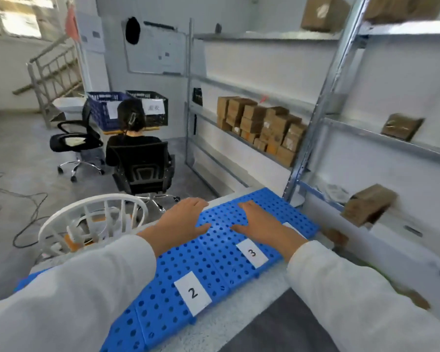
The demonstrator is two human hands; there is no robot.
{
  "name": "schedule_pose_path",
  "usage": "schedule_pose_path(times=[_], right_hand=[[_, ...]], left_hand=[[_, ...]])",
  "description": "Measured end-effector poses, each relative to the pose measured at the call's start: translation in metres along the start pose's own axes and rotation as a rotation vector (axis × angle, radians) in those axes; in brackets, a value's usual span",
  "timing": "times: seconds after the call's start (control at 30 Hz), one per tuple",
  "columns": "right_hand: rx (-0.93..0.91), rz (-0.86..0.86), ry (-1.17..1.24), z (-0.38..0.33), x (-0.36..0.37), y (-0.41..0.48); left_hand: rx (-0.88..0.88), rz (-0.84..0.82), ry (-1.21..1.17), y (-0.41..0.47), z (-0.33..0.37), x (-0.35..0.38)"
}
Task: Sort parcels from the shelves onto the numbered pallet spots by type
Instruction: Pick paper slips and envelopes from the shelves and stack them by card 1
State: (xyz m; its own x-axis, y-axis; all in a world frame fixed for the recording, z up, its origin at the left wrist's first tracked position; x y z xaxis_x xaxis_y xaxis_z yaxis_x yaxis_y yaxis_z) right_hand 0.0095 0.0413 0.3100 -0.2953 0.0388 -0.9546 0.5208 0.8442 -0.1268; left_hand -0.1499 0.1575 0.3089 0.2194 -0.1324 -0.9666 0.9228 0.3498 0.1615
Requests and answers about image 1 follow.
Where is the person's right hand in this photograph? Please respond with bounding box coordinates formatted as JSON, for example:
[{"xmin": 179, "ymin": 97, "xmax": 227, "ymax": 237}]
[{"xmin": 230, "ymin": 200, "xmax": 302, "ymax": 262}]

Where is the person's left hand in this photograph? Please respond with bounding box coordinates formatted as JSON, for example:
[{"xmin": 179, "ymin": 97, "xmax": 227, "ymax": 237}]
[{"xmin": 154, "ymin": 197, "xmax": 213, "ymax": 254}]

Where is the white number card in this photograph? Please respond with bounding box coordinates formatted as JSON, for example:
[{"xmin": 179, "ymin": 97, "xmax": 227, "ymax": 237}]
[
  {"xmin": 236, "ymin": 240, "xmax": 270, "ymax": 269},
  {"xmin": 281, "ymin": 222, "xmax": 308, "ymax": 240},
  {"xmin": 174, "ymin": 271, "xmax": 213, "ymax": 317}
]

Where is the small brown box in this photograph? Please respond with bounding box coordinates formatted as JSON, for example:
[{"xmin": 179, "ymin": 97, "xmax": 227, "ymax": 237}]
[{"xmin": 321, "ymin": 227, "xmax": 350, "ymax": 249}]

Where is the stack of brown cardboard boxes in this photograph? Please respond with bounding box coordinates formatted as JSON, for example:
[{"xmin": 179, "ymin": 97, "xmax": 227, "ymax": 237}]
[{"xmin": 216, "ymin": 95, "xmax": 309, "ymax": 169}]

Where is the oblong brown box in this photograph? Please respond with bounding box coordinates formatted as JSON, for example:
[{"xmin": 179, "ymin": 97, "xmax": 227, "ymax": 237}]
[{"xmin": 340, "ymin": 184, "xmax": 399, "ymax": 228}]

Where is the brown box with black handwriting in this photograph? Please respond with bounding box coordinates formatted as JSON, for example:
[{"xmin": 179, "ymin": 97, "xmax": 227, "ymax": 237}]
[{"xmin": 380, "ymin": 113, "xmax": 425, "ymax": 142}]

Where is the brown box with white label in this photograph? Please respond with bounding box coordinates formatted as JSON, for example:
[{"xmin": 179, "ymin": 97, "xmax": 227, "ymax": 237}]
[{"xmin": 300, "ymin": 0, "xmax": 352, "ymax": 33}]

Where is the wide brown box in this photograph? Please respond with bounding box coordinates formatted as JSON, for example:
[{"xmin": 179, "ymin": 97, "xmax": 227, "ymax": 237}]
[{"xmin": 364, "ymin": 0, "xmax": 440, "ymax": 25}]

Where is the person's left forearm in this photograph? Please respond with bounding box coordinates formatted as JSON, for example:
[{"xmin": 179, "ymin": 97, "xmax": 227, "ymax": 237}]
[{"xmin": 0, "ymin": 225, "xmax": 162, "ymax": 352}]

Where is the person's right forearm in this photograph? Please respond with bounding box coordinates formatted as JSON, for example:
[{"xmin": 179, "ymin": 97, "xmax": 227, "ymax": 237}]
[{"xmin": 284, "ymin": 236, "xmax": 440, "ymax": 352}]

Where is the black office chair patterned back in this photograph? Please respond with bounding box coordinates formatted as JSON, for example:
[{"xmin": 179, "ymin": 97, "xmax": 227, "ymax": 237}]
[{"xmin": 108, "ymin": 141, "xmax": 181, "ymax": 214}]

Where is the white headset device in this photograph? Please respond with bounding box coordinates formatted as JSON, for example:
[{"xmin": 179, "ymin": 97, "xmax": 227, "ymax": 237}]
[{"xmin": 66, "ymin": 207, "xmax": 122, "ymax": 247}]

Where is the black crate with paper sign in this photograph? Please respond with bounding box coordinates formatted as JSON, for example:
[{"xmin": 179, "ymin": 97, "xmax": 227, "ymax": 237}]
[{"xmin": 126, "ymin": 90, "xmax": 169, "ymax": 128}]

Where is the orange seat cushion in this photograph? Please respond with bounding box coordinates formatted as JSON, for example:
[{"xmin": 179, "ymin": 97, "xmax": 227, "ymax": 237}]
[{"xmin": 64, "ymin": 234, "xmax": 96, "ymax": 253}]

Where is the blue crate with paper sign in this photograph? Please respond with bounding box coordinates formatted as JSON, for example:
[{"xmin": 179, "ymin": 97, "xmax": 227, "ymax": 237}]
[{"xmin": 86, "ymin": 91, "xmax": 133, "ymax": 132}]

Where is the black mesh office chair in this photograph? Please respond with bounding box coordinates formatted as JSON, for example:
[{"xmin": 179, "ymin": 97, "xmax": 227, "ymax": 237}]
[{"xmin": 49, "ymin": 100, "xmax": 107, "ymax": 183}]

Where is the white plastic bin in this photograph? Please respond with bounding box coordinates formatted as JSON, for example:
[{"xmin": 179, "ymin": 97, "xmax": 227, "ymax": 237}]
[{"xmin": 52, "ymin": 97, "xmax": 88, "ymax": 122}]

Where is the metal stair railing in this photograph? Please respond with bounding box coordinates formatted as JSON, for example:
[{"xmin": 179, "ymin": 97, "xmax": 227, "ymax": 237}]
[{"xmin": 12, "ymin": 32, "xmax": 86, "ymax": 130}]

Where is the black cap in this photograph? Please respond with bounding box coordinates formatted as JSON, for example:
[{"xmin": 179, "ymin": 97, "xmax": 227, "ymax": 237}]
[{"xmin": 125, "ymin": 16, "xmax": 141, "ymax": 45}]

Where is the red hanging cloth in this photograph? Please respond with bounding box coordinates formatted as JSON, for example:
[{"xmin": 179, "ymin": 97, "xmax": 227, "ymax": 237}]
[{"xmin": 65, "ymin": 3, "xmax": 80, "ymax": 42}]

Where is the window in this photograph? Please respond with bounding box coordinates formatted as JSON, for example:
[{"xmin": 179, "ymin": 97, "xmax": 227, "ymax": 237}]
[{"xmin": 0, "ymin": 0, "xmax": 61, "ymax": 41}]

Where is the black floor cable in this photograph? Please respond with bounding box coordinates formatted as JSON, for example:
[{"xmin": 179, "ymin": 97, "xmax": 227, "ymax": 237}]
[{"xmin": 0, "ymin": 172, "xmax": 51, "ymax": 250}]

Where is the wall whiteboard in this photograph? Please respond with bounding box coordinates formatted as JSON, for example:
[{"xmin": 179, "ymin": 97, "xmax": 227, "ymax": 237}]
[{"xmin": 123, "ymin": 20, "xmax": 188, "ymax": 77}]

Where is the white wall poster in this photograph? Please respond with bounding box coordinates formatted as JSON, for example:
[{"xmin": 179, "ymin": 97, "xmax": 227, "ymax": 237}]
[{"xmin": 75, "ymin": 12, "xmax": 107, "ymax": 54}]

